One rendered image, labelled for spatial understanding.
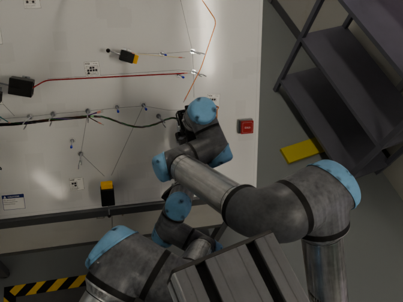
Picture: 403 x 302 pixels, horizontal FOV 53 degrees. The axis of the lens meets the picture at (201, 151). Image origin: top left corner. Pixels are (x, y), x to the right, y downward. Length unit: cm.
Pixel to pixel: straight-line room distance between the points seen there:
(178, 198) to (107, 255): 38
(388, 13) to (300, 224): 198
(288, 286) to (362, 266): 248
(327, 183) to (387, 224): 224
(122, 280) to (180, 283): 56
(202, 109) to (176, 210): 31
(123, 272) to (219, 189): 26
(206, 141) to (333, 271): 46
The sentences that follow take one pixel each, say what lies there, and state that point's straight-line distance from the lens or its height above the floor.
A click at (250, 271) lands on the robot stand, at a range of 33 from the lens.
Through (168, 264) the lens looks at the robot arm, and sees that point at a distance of 87.
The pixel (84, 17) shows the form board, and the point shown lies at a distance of 144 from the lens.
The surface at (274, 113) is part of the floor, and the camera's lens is 310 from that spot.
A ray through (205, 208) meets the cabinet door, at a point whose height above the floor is 65.
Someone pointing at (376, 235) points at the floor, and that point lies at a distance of 294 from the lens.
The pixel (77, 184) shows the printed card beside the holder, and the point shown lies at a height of 95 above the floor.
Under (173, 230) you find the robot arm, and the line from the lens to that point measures 126.
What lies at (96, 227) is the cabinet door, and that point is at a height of 59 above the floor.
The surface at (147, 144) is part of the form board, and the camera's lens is 151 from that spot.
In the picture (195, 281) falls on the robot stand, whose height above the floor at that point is 203.
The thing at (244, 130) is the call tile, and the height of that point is 109.
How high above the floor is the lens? 233
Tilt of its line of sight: 58 degrees down
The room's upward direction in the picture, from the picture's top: 18 degrees clockwise
